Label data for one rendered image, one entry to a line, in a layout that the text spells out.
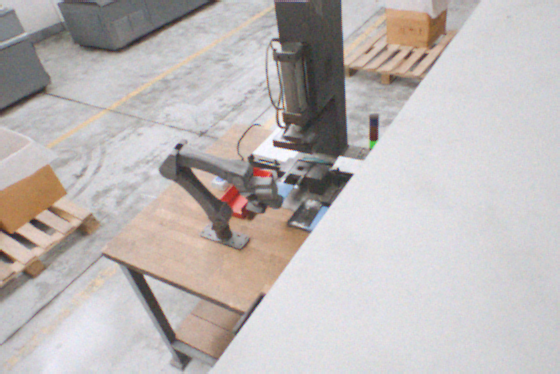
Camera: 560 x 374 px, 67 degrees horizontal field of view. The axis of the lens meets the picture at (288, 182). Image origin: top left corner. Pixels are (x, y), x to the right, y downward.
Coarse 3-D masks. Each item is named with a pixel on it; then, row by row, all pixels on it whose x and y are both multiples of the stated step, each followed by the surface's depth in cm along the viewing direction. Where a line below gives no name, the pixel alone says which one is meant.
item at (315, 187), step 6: (300, 168) 180; (330, 168) 177; (282, 174) 180; (288, 180) 180; (294, 180) 180; (306, 180) 175; (312, 180) 173; (324, 180) 174; (330, 180) 180; (312, 186) 175; (318, 186) 174; (324, 186) 175; (312, 192) 178; (318, 192) 176; (324, 192) 177
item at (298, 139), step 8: (328, 104) 177; (320, 112) 175; (312, 120) 170; (320, 120) 172; (288, 128) 174; (296, 128) 164; (304, 128) 165; (312, 128) 167; (280, 136) 171; (288, 136) 163; (296, 136) 162; (304, 136) 162; (312, 136) 166; (320, 136) 167; (280, 144) 169; (288, 144) 167; (296, 144) 165; (304, 144) 164; (312, 144) 163; (320, 144) 169; (304, 152) 165; (312, 152) 163
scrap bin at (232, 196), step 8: (256, 168) 186; (264, 176) 187; (272, 176) 184; (232, 192) 180; (224, 200) 176; (232, 200) 180; (240, 200) 180; (232, 208) 176; (240, 208) 176; (240, 216) 171
